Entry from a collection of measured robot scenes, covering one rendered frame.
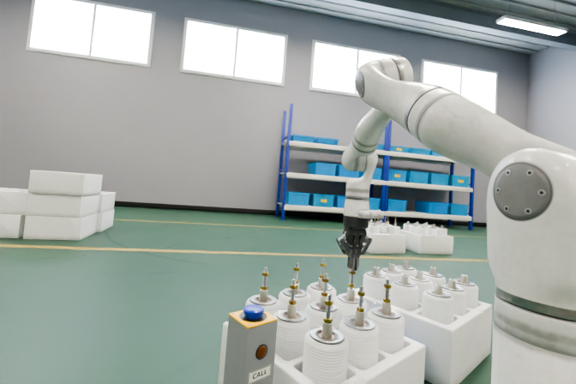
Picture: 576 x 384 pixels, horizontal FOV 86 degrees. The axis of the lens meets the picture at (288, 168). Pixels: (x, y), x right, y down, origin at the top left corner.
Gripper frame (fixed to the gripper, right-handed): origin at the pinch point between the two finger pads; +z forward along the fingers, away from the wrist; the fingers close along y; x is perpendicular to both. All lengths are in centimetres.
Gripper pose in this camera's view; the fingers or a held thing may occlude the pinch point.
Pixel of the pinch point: (352, 263)
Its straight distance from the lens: 99.0
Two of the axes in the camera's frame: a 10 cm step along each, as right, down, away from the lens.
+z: -0.8, 10.0, -0.6
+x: 5.2, -0.1, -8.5
